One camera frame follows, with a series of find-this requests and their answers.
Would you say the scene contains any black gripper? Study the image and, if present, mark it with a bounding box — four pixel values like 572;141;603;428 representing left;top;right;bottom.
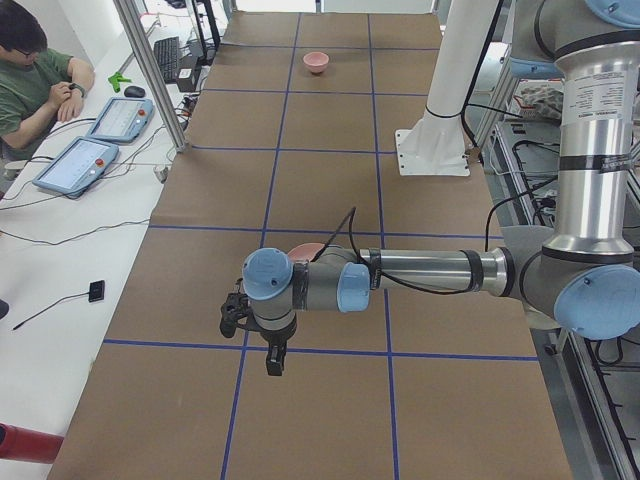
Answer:
249;319;296;376

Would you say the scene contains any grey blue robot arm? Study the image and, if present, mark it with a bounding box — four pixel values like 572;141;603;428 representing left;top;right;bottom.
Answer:
220;1;639;376

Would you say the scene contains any pink bowl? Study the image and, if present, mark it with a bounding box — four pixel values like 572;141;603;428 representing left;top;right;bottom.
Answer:
303;51;330;75

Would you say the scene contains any small black square device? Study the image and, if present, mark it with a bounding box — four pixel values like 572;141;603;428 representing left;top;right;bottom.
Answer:
88;280;106;303

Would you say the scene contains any blue teach pendant near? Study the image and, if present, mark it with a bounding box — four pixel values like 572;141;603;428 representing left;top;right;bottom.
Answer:
32;137;119;198

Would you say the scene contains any blue teach pendant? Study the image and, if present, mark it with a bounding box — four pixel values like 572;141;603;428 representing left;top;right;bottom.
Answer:
87;97;154;144
32;137;119;198

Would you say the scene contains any red cylinder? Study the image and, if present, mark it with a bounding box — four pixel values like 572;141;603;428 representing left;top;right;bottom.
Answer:
0;423;64;464

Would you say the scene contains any blue teach pendant far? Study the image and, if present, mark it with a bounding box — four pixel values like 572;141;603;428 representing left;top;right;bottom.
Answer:
87;97;154;144

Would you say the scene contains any black computer mouse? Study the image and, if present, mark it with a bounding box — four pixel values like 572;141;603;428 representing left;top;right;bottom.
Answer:
123;85;146;98

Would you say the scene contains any green plastic clamp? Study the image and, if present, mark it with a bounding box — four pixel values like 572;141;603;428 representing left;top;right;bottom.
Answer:
108;71;131;93

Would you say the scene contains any black keyboard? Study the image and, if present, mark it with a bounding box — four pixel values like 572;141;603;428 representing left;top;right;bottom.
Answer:
153;36;180;84

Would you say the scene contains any person in green shirt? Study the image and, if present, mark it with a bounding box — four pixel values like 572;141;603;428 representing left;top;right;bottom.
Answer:
1;1;95;161

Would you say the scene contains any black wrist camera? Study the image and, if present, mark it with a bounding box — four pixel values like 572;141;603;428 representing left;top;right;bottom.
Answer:
219;292;250;339

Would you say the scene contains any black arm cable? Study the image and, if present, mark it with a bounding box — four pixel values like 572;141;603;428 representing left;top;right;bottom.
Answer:
319;205;474;294

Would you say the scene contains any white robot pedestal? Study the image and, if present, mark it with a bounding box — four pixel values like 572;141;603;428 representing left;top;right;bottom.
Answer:
395;0;501;177

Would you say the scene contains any aluminium frame post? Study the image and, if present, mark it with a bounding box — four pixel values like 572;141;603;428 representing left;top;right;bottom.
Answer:
113;0;187;153

